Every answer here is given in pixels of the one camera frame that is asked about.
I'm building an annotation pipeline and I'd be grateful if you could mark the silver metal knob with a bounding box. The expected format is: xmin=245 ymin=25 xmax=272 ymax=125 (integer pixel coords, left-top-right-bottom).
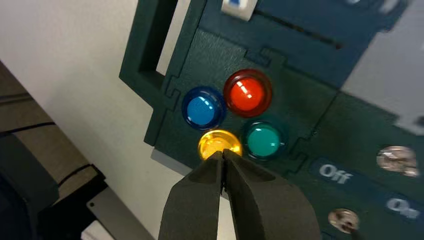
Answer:
xmin=376 ymin=145 xmax=419 ymax=178

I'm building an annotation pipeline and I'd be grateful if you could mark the yellow round push button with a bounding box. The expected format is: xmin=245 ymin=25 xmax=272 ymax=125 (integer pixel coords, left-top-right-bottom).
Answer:
xmin=197 ymin=129 xmax=243 ymax=161

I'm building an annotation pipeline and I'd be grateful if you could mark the dark teal grey control box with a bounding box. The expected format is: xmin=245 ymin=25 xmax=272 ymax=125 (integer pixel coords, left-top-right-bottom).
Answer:
xmin=119 ymin=0 xmax=424 ymax=240

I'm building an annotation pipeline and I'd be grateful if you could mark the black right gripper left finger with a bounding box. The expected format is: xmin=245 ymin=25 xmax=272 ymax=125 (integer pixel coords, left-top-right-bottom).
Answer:
xmin=158 ymin=150 xmax=224 ymax=240

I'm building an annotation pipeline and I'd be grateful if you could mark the metal toggle switch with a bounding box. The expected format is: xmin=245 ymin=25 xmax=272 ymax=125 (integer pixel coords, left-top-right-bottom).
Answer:
xmin=327 ymin=208 xmax=361 ymax=235

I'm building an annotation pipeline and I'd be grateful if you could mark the green round push button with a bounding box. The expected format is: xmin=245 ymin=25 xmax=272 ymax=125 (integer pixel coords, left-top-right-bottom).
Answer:
xmin=240 ymin=118 xmax=288 ymax=162

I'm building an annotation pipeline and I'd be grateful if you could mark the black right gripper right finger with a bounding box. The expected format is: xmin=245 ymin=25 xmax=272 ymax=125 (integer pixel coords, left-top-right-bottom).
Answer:
xmin=222 ymin=149 xmax=322 ymax=240

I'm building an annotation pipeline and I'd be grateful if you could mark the white blue connector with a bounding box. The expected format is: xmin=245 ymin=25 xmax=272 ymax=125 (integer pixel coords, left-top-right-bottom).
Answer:
xmin=221 ymin=0 xmax=256 ymax=21

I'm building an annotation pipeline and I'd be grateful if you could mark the red round push button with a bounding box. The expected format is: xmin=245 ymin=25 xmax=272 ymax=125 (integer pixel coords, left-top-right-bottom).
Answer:
xmin=223 ymin=68 xmax=274 ymax=119

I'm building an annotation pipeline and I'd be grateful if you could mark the grey metal base plate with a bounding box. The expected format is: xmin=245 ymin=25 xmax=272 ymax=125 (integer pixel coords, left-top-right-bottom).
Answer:
xmin=86 ymin=187 xmax=157 ymax=240

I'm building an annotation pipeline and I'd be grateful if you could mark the blue round push button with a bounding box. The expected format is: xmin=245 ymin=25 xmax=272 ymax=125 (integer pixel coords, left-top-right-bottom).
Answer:
xmin=181 ymin=86 xmax=228 ymax=131

